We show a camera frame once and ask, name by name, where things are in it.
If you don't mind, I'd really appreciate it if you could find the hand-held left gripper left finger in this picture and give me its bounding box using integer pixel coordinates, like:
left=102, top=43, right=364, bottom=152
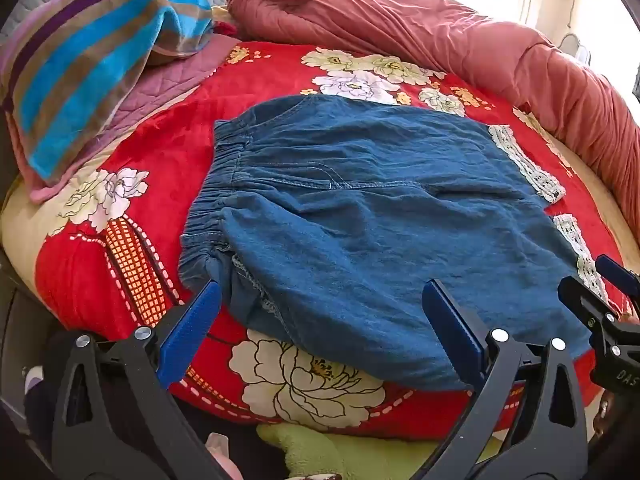
left=50, top=280, right=223, bottom=480

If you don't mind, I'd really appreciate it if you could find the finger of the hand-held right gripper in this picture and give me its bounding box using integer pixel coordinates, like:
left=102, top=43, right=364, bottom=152
left=557, top=275, right=623, bottom=342
left=596, top=255, right=640, bottom=306

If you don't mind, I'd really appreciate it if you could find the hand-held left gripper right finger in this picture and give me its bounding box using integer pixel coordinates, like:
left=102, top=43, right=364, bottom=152
left=421, top=279, right=588, bottom=480

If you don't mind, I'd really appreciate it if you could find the blue denim pants lace trim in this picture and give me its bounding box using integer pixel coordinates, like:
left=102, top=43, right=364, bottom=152
left=179, top=96, right=618, bottom=392

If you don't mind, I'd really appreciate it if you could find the person's right hand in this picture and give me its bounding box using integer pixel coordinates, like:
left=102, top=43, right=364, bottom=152
left=597, top=391, right=621, bottom=436

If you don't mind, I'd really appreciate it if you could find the light green cloth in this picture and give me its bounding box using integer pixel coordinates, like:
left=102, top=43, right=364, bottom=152
left=256, top=422, right=506, bottom=480

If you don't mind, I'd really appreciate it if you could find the red floral blanket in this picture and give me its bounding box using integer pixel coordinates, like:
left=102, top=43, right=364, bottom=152
left=2, top=42, right=633, bottom=433

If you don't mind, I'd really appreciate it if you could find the pink quilted pillow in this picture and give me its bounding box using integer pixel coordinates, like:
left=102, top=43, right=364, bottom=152
left=10, top=35, right=236, bottom=206

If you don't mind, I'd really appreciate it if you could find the striped towel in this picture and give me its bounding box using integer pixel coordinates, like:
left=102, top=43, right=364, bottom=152
left=0, top=0, right=216, bottom=186

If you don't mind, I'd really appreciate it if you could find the salmon red comforter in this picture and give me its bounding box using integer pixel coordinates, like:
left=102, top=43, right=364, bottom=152
left=226, top=0, right=640, bottom=233

